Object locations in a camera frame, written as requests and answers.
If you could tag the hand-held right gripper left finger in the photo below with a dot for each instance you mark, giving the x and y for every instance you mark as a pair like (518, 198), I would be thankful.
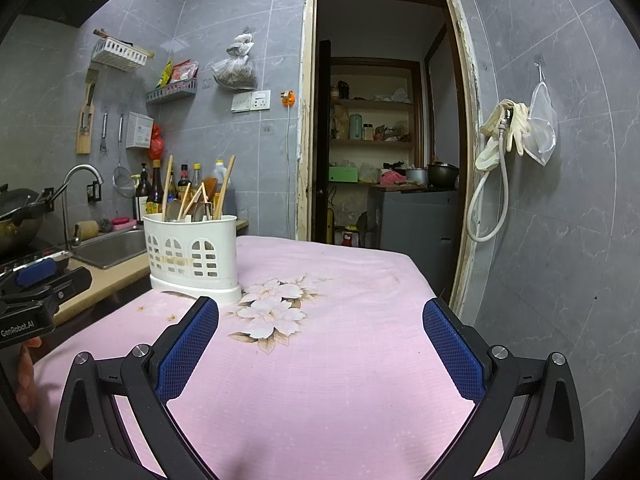
(190, 345)

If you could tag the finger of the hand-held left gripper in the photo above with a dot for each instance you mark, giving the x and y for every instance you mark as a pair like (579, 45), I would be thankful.
(65, 285)
(37, 271)

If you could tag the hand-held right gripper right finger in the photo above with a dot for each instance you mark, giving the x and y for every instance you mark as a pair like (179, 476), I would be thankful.
(452, 350)

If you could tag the white plastic utensil holder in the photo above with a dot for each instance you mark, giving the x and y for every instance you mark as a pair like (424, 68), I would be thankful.
(190, 255)

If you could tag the metal spoon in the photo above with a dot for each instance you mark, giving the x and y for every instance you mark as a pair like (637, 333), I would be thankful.
(198, 213)
(174, 210)

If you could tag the metal peeler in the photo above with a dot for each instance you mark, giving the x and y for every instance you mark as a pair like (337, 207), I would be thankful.
(209, 210)
(104, 130)

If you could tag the wooden chopstick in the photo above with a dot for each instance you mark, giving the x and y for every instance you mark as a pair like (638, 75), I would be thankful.
(167, 185)
(226, 185)
(200, 195)
(186, 202)

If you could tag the person's left hand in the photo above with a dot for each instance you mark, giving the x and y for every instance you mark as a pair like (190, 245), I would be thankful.
(26, 375)

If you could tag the black wok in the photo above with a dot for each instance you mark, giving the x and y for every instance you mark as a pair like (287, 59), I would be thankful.
(20, 215)

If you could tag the yellow sponge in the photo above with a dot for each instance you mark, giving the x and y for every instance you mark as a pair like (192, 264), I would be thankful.
(86, 230)

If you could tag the stainless steel sink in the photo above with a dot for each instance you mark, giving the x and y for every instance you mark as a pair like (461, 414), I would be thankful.
(112, 250)

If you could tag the steel wool scrubber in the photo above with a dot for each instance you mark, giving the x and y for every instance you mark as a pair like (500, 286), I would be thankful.
(105, 226)

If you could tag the pink soap dish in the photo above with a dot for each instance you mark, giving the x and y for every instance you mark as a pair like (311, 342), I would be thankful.
(123, 223)

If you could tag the metal faucet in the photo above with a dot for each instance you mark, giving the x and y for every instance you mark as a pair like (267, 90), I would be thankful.
(80, 169)

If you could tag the hanging mesh strainer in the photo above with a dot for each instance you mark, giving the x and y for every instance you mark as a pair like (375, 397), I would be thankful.
(124, 180)

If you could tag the row of sauce bottles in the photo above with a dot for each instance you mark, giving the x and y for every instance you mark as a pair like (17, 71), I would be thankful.
(150, 190)

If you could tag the pink floral tablecloth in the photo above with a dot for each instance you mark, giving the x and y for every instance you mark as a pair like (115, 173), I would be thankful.
(325, 360)

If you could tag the grey cabinet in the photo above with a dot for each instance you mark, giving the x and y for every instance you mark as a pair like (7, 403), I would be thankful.
(412, 225)

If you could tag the wooden knife rack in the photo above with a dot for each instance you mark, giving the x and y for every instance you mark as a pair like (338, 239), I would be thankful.
(84, 135)

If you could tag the hanging metal peeler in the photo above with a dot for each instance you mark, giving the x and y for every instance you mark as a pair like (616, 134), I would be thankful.
(104, 130)

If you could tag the red plastic bag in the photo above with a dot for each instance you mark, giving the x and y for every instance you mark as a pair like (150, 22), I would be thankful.
(157, 145)

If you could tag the dark oil jug yellow cap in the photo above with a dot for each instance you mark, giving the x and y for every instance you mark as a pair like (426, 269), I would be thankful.
(222, 175)

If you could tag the dark cooking pot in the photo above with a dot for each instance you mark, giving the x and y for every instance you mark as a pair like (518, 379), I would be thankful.
(442, 175)

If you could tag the metal pot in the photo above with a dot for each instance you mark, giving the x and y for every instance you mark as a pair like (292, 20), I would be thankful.
(416, 176)

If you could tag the red cloth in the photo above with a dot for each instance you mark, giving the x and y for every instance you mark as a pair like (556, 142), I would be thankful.
(392, 177)

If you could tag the green box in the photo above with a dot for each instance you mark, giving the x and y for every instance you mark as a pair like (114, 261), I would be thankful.
(343, 175)

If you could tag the cream rubber gloves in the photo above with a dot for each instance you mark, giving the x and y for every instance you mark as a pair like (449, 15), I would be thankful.
(517, 125)

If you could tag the white mesh bag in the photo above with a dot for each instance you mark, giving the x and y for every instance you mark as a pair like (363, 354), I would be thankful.
(542, 130)

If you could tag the seasoning packets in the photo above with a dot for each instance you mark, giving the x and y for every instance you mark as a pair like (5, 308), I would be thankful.
(180, 72)

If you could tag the green thermos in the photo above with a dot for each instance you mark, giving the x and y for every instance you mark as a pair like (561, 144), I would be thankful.
(355, 127)

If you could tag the wooden storage shelf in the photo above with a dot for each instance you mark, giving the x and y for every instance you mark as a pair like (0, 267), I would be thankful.
(375, 105)

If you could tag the clear bag of dried goods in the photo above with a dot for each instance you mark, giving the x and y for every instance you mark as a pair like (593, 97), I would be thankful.
(235, 70)

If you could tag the black wall socket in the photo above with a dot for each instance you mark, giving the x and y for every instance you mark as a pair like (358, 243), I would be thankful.
(93, 192)

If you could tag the white wall box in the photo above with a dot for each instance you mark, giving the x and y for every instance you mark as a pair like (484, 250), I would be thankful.
(139, 130)

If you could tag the grey wall shelf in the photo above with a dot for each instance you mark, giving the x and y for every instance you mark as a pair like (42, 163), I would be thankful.
(172, 92)

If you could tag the white wall basket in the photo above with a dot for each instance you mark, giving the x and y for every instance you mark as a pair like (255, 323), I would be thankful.
(120, 55)

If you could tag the white wall socket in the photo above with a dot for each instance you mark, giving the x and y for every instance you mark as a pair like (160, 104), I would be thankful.
(261, 99)

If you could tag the worn door frame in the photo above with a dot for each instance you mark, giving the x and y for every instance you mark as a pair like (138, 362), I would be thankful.
(306, 110)

